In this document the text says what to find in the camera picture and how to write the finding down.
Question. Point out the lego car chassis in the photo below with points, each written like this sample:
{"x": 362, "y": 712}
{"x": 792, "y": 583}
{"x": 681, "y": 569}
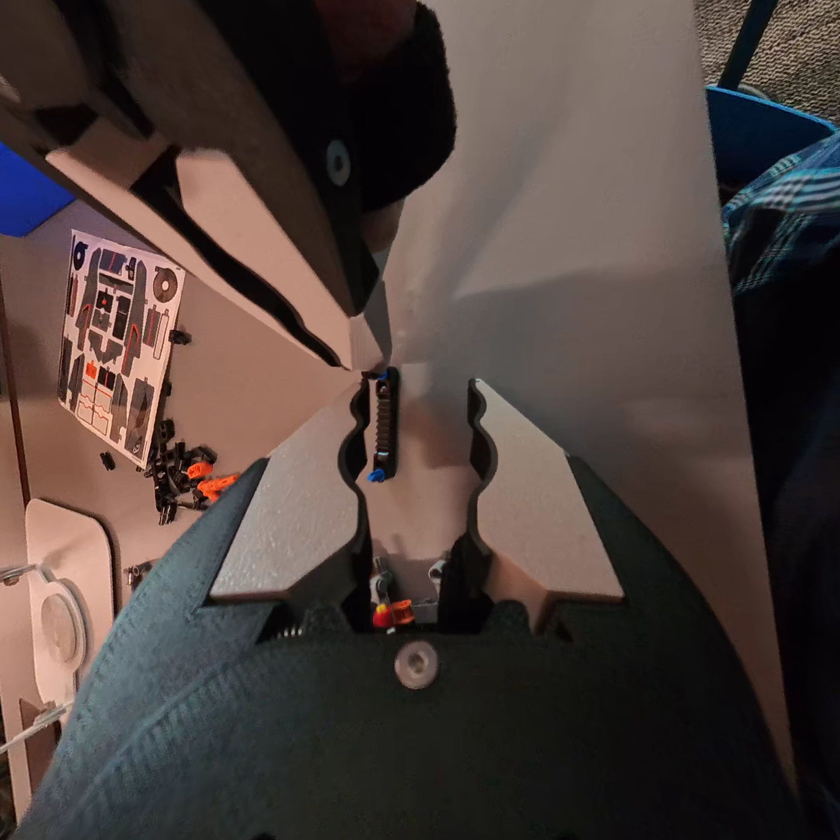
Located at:
{"x": 401, "y": 611}

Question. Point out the blue plastic bin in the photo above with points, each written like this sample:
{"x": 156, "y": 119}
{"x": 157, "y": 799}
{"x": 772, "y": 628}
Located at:
{"x": 26, "y": 197}

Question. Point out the pile of black lego pieces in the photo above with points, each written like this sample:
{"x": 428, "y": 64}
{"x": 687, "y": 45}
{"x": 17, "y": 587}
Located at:
{"x": 172, "y": 459}

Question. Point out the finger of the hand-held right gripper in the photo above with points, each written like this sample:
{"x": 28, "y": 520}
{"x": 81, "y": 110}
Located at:
{"x": 249, "y": 223}
{"x": 98, "y": 180}

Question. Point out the orange lego connector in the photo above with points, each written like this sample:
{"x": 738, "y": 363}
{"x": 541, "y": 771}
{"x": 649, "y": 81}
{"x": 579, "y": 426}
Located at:
{"x": 198, "y": 470}
{"x": 213, "y": 487}

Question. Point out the black lego gear rack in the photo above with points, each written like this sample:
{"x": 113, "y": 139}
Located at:
{"x": 384, "y": 426}

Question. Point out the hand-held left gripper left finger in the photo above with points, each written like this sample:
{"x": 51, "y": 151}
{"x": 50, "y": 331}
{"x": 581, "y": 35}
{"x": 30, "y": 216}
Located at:
{"x": 295, "y": 518}

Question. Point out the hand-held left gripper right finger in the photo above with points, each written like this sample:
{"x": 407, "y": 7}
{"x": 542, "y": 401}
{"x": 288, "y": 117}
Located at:
{"x": 538, "y": 525}

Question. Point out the person's right hand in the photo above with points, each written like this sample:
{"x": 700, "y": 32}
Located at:
{"x": 367, "y": 33}

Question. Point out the person's torso in plaid shirt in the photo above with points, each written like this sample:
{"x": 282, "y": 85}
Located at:
{"x": 800, "y": 459}

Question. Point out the blue chair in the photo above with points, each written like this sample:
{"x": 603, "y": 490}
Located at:
{"x": 761, "y": 138}

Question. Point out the lego sticker sheet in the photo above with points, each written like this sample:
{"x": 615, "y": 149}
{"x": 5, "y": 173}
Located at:
{"x": 118, "y": 341}

